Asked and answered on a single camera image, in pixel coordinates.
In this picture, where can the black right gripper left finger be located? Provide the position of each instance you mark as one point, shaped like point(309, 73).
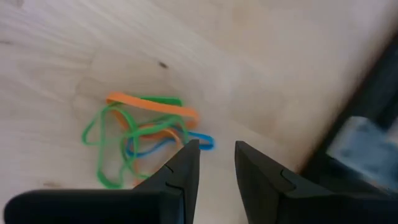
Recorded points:
point(174, 199)

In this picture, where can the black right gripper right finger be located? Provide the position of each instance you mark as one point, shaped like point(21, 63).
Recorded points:
point(267, 193)

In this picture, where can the blue rubber band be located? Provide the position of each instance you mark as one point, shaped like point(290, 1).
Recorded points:
point(202, 140)

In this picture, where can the silver metal bracket plate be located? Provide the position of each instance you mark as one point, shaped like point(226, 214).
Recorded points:
point(363, 149)

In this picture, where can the black aluminium table frame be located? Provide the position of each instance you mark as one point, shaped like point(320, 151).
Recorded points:
point(367, 99)

